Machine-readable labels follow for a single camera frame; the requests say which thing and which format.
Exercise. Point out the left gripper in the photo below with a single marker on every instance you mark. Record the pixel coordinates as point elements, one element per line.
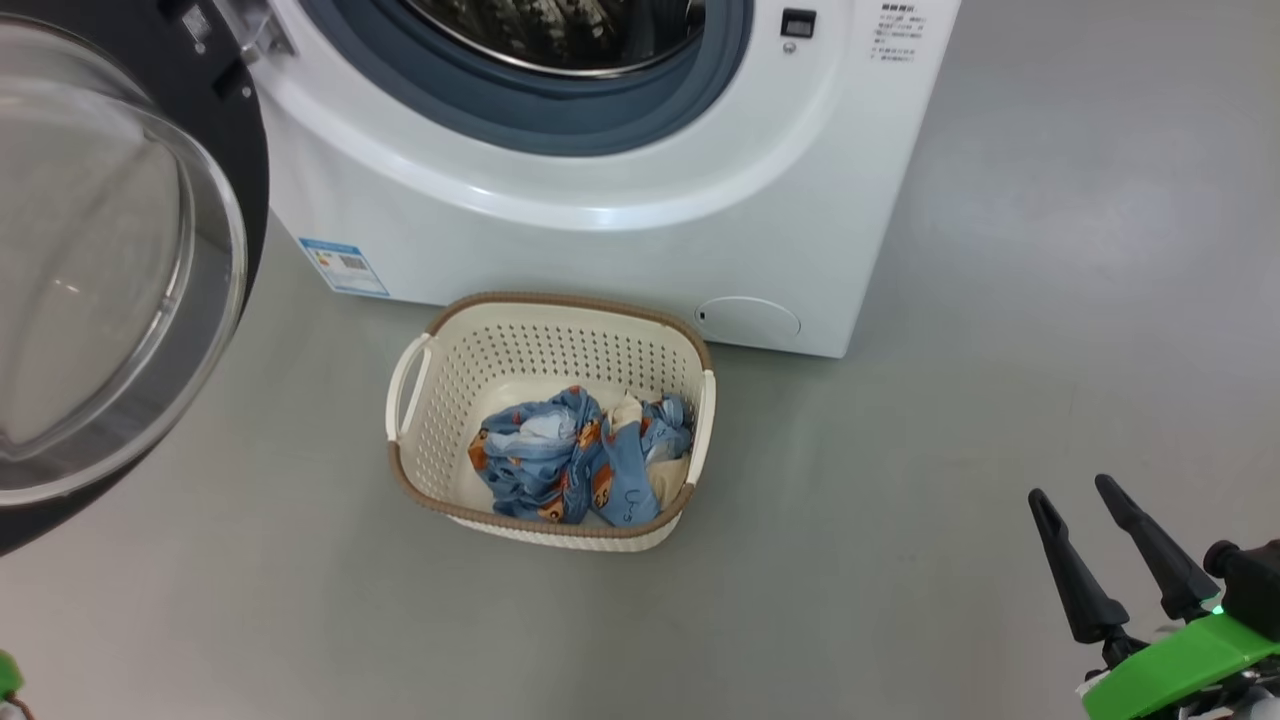
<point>7,675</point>

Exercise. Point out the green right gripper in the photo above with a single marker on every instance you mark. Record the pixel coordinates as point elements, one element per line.
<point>1180,665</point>

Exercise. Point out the dark round glass washer door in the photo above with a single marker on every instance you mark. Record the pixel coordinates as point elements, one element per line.
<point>110,260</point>

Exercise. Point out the blue and cream cartoon garment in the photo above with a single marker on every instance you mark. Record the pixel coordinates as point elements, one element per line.
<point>630,480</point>

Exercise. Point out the blue cartoon print garment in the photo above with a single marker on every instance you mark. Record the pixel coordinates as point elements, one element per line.
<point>530,460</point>

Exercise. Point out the white front-load washing machine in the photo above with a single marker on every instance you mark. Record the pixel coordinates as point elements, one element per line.
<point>620,250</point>

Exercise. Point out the black door latch socket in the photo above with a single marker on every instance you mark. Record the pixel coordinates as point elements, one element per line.
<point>798,22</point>

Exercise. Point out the stainless steel washing machine drum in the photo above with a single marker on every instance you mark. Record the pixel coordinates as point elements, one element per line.
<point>560,35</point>

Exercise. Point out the round white filter cover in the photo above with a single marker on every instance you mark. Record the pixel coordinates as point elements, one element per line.
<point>748,318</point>

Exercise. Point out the blue energy label sticker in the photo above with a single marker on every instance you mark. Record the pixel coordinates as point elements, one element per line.
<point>343,267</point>

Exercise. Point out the cream perforated laundry basket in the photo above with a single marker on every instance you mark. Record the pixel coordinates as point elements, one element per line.
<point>540,350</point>

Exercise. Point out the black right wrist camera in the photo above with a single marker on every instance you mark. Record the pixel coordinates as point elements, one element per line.
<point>1250,585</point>

